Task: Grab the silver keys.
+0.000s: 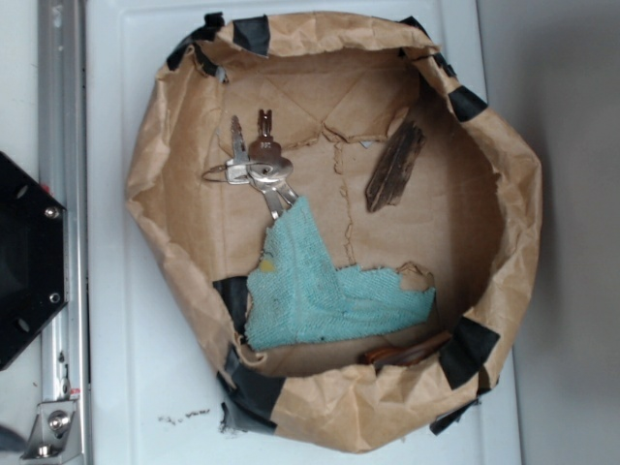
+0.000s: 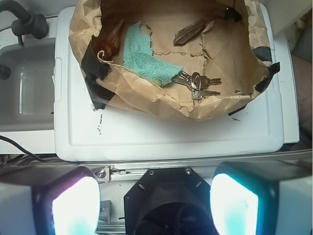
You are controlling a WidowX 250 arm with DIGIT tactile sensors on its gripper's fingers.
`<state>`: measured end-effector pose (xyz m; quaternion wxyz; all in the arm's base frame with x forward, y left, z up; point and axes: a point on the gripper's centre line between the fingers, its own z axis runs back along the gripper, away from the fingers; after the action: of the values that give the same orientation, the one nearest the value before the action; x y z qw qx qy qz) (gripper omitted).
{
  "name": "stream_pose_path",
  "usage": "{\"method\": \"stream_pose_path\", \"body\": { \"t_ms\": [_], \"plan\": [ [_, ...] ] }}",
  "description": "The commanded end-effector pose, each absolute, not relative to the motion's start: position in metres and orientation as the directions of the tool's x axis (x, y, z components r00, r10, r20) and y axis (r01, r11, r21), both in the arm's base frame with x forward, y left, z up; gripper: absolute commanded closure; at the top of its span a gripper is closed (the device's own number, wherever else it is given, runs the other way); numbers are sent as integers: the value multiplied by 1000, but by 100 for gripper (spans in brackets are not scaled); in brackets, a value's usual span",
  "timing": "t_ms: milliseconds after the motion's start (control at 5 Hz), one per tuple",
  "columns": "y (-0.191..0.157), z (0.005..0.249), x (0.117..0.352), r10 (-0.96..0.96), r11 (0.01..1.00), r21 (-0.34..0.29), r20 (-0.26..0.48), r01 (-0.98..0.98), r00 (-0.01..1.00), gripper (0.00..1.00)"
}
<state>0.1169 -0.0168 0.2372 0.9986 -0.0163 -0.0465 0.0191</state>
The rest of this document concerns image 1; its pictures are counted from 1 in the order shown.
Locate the silver key bunch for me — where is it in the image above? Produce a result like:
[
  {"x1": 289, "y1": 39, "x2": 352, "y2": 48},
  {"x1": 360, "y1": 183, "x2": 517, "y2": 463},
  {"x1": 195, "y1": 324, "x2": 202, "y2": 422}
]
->
[{"x1": 201, "y1": 109, "x2": 298, "y2": 220}]

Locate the brown paper bag bin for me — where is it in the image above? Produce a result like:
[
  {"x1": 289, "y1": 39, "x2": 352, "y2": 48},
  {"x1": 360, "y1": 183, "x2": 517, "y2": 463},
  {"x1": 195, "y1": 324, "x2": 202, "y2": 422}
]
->
[{"x1": 126, "y1": 13, "x2": 542, "y2": 452}]

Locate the light blue cloth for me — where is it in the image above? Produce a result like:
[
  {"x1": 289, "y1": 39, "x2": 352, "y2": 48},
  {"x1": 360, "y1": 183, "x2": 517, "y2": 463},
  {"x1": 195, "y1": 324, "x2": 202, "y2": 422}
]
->
[{"x1": 245, "y1": 197, "x2": 436, "y2": 352}]

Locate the dark wood piece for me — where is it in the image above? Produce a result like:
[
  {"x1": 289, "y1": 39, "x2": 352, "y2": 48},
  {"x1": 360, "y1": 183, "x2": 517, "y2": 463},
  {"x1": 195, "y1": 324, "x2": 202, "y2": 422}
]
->
[{"x1": 365, "y1": 120, "x2": 425, "y2": 213}]

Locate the brown wooden object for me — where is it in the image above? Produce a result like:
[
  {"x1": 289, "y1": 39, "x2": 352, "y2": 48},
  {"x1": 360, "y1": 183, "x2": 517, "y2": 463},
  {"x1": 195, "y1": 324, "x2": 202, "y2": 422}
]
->
[{"x1": 361, "y1": 331, "x2": 452, "y2": 370}]

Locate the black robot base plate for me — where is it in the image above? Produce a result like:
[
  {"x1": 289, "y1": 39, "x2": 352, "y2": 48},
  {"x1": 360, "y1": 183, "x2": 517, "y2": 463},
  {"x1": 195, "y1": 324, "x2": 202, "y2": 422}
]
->
[{"x1": 1, "y1": 154, "x2": 67, "y2": 370}]

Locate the aluminium rail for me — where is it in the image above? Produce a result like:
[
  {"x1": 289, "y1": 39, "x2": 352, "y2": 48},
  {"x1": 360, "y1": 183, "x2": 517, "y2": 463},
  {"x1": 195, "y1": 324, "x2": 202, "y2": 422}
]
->
[{"x1": 37, "y1": 0, "x2": 92, "y2": 403}]

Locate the metal corner bracket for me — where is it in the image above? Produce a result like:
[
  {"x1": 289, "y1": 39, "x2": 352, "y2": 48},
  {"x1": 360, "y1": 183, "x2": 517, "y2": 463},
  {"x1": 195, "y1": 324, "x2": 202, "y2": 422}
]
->
[{"x1": 19, "y1": 400, "x2": 82, "y2": 464}]

